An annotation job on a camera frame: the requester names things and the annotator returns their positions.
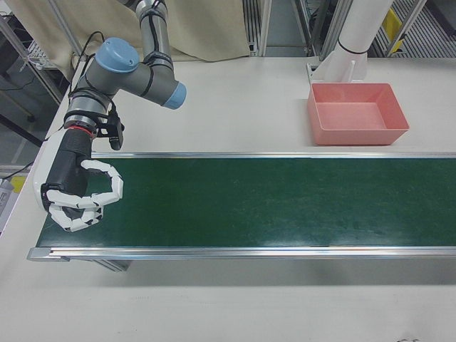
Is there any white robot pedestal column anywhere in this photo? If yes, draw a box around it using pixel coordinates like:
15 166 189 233
306 0 393 85

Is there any metal wire rack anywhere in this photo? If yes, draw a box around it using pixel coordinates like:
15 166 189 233
0 10 72 147

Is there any beige fabric curtain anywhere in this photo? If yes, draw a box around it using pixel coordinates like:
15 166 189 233
6 0 250 90

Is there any aluminium conveyor side rail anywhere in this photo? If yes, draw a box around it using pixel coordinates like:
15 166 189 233
27 244 456 261
90 152 456 160

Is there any green conveyor belt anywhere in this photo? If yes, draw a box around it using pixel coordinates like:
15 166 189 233
35 158 456 249

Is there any yellow safety marker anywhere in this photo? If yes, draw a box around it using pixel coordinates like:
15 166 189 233
381 7 404 55

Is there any aluminium conveyor leg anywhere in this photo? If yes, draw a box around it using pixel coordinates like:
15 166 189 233
88 259 131 274

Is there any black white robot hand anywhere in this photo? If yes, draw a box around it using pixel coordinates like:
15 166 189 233
33 126 125 233

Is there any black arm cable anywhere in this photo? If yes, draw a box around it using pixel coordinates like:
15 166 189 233
67 31 108 97

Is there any pink plastic box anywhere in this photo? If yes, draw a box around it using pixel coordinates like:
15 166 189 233
307 83 410 146

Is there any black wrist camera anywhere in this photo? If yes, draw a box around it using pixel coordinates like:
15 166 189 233
98 112 125 150

